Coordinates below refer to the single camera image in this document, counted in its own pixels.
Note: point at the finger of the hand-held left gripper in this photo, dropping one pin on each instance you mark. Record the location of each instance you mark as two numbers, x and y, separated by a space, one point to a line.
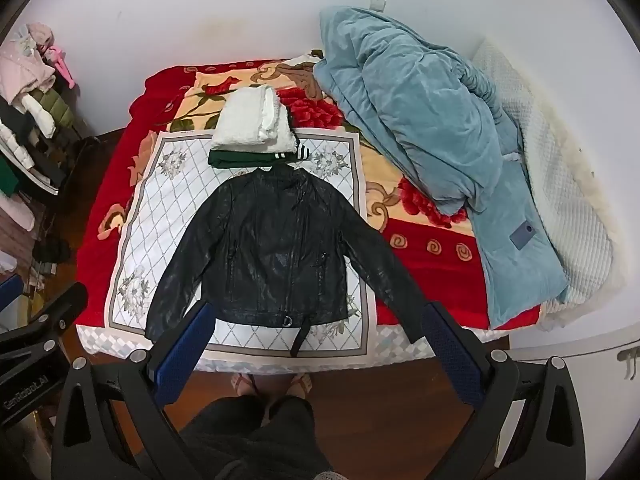
9 292
62 307

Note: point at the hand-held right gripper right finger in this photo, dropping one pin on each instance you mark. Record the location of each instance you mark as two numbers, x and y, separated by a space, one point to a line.
455 355

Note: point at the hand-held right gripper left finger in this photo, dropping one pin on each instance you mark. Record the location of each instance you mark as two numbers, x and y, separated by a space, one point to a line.
182 355

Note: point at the black leather jacket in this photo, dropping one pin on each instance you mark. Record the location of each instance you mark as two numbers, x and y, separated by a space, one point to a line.
280 250

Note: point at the bed with white checkered sheet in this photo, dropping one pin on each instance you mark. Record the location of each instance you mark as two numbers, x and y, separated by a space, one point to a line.
110 342

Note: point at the person's left foot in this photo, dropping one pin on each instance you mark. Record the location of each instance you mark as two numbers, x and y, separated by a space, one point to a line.
245 386

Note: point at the person's foot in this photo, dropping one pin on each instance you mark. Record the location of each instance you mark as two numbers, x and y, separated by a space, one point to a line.
245 386
301 386

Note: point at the person's dark pants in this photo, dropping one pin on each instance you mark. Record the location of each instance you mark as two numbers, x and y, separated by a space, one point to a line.
250 440

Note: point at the red floral blanket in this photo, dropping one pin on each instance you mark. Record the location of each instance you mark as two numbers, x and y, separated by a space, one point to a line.
425 240

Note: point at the person's right foot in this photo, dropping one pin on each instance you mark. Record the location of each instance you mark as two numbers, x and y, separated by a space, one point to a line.
301 386

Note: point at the white diamond-pattern floral cloth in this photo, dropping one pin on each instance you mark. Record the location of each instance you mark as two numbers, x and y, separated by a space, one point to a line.
150 220

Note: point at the grey knit sweater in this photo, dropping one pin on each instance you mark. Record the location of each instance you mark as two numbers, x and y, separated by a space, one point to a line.
320 474

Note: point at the white waffle-textured blanket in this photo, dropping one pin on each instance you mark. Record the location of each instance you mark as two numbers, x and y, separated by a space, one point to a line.
560 185

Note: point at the green folded garment striped cuffs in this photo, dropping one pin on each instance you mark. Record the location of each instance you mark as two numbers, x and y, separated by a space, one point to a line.
235 159

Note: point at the white fluffy folded garment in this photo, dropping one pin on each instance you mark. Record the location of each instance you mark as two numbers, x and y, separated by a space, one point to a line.
250 120

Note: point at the light blue quilt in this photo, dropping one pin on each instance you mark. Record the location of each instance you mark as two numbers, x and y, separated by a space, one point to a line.
410 110

